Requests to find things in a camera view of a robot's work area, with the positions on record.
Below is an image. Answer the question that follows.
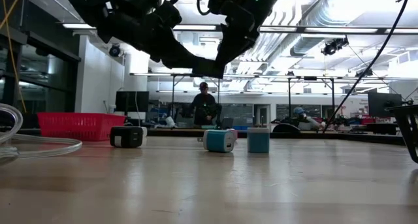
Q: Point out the black charger cube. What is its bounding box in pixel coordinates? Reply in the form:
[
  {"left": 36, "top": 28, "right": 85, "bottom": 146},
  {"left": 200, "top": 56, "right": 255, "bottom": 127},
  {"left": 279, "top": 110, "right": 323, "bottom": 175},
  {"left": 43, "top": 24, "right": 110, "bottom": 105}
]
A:
[{"left": 109, "top": 125, "right": 144, "bottom": 149}]

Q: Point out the round black ceiling camera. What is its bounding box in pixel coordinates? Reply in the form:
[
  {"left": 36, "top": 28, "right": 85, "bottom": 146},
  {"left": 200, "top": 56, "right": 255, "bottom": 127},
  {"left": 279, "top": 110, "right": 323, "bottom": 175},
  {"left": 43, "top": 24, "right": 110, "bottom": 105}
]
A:
[{"left": 108, "top": 43, "right": 122, "bottom": 58}]

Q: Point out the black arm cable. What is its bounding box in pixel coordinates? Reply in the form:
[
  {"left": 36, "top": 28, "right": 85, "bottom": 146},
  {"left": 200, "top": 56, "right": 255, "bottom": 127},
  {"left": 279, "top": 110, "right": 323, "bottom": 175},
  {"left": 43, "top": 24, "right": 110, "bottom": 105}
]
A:
[{"left": 195, "top": 0, "right": 212, "bottom": 16}]

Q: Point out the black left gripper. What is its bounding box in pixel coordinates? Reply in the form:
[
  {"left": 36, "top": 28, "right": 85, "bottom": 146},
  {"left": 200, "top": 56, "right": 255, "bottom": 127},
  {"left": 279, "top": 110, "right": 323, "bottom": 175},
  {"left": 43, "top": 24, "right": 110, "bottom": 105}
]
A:
[{"left": 97, "top": 1, "right": 197, "bottom": 70}]

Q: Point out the overhead light bar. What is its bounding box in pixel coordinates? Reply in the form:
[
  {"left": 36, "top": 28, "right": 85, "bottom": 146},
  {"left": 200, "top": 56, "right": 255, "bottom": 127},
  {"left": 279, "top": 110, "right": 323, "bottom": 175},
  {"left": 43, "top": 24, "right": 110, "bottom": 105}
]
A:
[{"left": 61, "top": 22, "right": 418, "bottom": 35}]

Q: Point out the black ceiling device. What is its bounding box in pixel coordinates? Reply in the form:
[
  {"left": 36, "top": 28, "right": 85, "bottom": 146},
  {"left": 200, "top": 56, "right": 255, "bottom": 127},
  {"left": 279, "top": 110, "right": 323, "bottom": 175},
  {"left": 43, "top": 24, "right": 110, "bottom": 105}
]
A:
[{"left": 321, "top": 37, "right": 349, "bottom": 55}]

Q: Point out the black metal station frame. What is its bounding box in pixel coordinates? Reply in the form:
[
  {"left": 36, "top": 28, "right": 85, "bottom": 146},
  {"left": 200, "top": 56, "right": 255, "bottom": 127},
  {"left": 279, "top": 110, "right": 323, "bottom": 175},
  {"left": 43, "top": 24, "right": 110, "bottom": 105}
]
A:
[
  {"left": 171, "top": 72, "right": 221, "bottom": 127},
  {"left": 287, "top": 75, "right": 336, "bottom": 125}
]

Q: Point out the black monitor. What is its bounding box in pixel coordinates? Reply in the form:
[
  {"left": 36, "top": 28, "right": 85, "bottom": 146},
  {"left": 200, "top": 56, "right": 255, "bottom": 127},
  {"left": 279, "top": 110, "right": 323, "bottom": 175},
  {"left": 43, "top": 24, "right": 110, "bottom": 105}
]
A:
[
  {"left": 114, "top": 90, "right": 150, "bottom": 113},
  {"left": 368, "top": 92, "right": 402, "bottom": 118}
]

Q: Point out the long black cable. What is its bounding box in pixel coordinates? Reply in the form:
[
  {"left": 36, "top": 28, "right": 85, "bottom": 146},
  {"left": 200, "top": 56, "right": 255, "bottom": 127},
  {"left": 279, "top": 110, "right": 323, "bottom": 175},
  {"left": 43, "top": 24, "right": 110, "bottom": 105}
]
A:
[{"left": 321, "top": 0, "right": 413, "bottom": 134}]

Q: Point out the teal and white charger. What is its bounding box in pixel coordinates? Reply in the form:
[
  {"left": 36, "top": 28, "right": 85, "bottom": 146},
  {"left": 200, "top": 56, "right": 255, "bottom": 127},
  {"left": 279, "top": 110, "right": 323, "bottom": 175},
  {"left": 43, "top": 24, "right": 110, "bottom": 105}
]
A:
[
  {"left": 197, "top": 129, "right": 236, "bottom": 153},
  {"left": 246, "top": 127, "right": 271, "bottom": 154}
]

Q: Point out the clear lamp cable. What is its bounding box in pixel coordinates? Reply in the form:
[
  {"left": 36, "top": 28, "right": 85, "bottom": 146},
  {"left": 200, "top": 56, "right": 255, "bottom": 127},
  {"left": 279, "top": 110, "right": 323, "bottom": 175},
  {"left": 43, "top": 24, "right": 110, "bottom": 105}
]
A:
[{"left": 0, "top": 103, "right": 83, "bottom": 166}]

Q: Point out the silver ventilation duct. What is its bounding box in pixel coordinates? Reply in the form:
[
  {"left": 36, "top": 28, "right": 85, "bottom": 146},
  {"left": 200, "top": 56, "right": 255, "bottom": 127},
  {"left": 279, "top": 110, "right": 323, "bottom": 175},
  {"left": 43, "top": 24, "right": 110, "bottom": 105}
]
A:
[{"left": 289, "top": 0, "right": 360, "bottom": 57}]

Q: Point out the black table frame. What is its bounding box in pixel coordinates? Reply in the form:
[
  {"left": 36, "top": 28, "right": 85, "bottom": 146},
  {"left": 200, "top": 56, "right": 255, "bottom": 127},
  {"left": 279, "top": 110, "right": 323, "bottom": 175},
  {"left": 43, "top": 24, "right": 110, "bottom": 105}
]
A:
[{"left": 0, "top": 127, "right": 406, "bottom": 146}]

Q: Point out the red plastic basket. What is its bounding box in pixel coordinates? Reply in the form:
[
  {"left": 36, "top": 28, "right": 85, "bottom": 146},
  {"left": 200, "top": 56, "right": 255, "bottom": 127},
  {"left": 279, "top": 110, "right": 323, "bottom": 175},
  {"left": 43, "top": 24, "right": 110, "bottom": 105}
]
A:
[{"left": 37, "top": 112, "right": 127, "bottom": 142}]

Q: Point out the yellow cable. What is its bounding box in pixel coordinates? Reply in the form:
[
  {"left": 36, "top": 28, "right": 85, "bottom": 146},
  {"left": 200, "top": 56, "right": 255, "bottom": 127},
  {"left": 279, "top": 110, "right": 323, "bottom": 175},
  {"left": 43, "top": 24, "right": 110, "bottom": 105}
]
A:
[{"left": 0, "top": 0, "right": 27, "bottom": 114}]

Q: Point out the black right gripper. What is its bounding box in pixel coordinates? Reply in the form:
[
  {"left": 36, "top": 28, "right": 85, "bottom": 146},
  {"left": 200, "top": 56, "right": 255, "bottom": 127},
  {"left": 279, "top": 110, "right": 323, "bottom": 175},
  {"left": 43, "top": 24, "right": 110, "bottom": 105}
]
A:
[{"left": 216, "top": 1, "right": 262, "bottom": 78}]

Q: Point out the person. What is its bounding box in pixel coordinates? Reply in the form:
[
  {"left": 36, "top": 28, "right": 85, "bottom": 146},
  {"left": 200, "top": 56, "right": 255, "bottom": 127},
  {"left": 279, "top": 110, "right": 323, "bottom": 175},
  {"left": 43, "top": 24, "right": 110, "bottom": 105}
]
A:
[
  {"left": 292, "top": 106, "right": 324, "bottom": 129},
  {"left": 189, "top": 82, "right": 219, "bottom": 126}
]

